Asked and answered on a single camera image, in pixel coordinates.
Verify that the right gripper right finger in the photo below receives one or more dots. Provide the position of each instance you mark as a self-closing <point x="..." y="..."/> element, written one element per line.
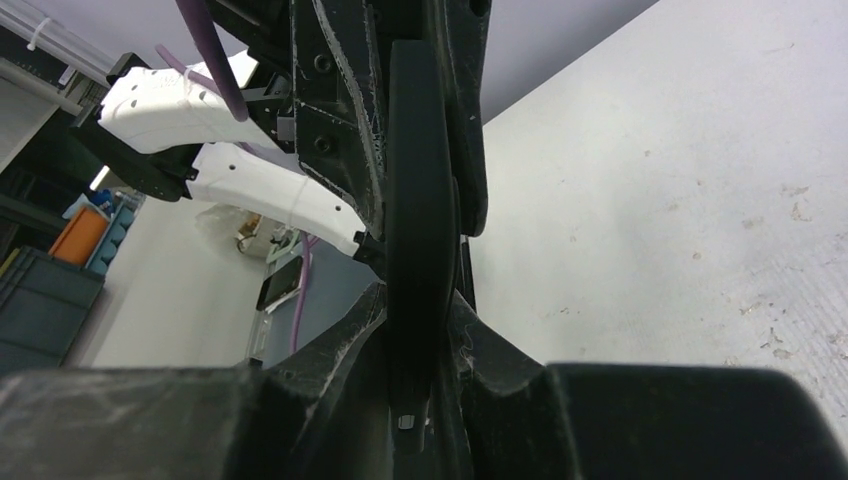
<point x="510" y="417"/>

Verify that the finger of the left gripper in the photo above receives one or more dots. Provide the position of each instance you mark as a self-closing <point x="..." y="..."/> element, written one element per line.
<point x="458" y="32"/>

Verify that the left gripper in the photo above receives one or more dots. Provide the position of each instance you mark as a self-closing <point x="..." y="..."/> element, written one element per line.
<point x="339" y="104"/>

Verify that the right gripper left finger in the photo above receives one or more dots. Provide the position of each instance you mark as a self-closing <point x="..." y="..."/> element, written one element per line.
<point x="322" y="413"/>

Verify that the phone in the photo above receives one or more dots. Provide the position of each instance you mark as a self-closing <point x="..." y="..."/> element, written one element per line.
<point x="281" y="285"/>

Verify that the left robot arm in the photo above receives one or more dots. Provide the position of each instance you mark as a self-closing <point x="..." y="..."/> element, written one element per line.
<point x="198" y="133"/>

